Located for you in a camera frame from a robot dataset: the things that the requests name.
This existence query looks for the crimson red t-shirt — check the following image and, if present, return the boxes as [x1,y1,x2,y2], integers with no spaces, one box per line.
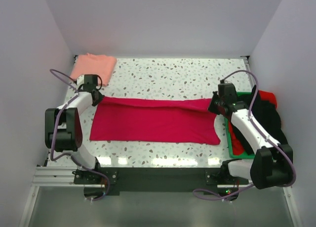
[90,97,220,146]

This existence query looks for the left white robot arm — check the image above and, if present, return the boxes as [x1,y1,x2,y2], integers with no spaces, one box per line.
[45,74,104,184]

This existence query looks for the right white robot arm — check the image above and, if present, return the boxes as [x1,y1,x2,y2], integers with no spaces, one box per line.
[208,81,296,189]

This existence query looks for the green plastic bin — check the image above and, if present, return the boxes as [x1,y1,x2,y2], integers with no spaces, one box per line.
[225,92,263,159]

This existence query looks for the folded peach t-shirt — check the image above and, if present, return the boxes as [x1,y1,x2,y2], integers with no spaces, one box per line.
[70,53,117,86]

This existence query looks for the black garment in bin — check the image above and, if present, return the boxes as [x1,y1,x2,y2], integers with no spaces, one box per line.
[232,85,288,155]

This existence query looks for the red garment in bin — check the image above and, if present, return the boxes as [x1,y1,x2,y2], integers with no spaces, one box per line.
[228,90,278,156]

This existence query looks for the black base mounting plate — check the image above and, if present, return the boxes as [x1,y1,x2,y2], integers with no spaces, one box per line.
[72,167,248,198]

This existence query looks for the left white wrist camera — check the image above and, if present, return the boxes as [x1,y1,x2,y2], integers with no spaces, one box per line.
[75,75,85,86]

